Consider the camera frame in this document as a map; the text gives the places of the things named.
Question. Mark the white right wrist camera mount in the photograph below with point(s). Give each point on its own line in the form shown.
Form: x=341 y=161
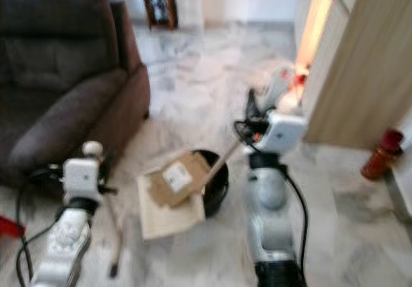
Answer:
x=286 y=131

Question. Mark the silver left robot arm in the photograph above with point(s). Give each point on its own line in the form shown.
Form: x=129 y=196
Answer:
x=64 y=242

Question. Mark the dark wood cabinet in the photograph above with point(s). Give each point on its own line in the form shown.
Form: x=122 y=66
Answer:
x=158 y=5

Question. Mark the brown cardboard box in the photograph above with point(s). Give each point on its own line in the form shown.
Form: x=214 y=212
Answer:
x=180 y=179

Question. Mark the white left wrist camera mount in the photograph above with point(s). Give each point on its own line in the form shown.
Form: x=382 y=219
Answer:
x=82 y=177

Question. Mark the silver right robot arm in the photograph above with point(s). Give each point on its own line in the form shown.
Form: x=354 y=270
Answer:
x=267 y=203

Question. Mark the tall light wood cupboard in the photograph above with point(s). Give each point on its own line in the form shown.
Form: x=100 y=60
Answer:
x=367 y=62

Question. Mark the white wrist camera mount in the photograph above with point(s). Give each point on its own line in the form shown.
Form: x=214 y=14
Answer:
x=286 y=131
x=82 y=177

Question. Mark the small red orange object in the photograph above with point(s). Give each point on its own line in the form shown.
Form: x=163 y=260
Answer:
x=299 y=78

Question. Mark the red plastic object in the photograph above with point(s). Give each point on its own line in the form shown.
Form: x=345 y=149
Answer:
x=8 y=228

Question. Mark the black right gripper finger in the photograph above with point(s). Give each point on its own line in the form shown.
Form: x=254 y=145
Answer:
x=252 y=101

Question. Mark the dark brown sofa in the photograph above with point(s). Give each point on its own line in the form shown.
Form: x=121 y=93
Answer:
x=64 y=68

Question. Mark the red brown bottle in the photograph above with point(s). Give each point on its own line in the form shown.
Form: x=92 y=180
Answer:
x=381 y=155

